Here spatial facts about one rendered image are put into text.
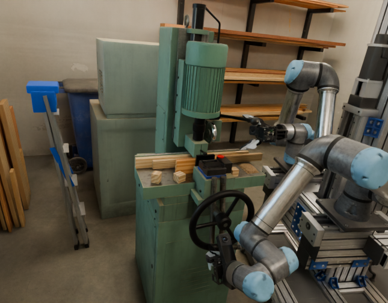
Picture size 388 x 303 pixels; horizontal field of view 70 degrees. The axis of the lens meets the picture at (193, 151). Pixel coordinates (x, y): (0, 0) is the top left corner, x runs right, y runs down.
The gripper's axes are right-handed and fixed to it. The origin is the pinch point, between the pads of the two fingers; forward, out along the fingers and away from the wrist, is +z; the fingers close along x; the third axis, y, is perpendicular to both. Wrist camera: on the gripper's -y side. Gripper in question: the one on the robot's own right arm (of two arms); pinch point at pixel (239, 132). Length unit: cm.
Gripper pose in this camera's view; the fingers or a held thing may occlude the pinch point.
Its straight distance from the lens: 121.0
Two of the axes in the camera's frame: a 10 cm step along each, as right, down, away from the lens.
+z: -9.3, 0.5, -3.6
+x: -0.4, 9.7, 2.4
